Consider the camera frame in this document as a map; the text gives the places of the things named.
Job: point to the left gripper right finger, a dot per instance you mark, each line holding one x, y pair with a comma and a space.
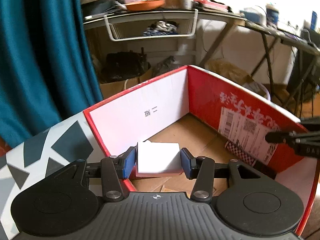
200, 169

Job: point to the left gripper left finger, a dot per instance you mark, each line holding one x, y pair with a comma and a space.
114, 171

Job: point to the white USB charger block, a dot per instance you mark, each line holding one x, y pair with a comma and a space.
158, 159

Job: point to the red strawberry cardboard box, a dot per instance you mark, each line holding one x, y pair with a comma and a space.
138, 113

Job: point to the pink checkered tube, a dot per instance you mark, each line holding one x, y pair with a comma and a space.
246, 158

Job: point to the brown paper bag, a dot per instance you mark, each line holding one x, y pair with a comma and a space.
110, 89

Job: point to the black bag under desk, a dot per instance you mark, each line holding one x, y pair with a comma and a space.
124, 65

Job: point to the teal curtain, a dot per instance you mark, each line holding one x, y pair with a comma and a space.
47, 73

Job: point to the white desk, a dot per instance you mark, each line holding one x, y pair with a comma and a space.
192, 36

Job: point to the pink book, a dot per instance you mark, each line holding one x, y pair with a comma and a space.
213, 5

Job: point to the orange tray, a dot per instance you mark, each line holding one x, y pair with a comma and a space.
145, 5

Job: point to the white wire basket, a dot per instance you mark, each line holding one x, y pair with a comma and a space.
151, 24

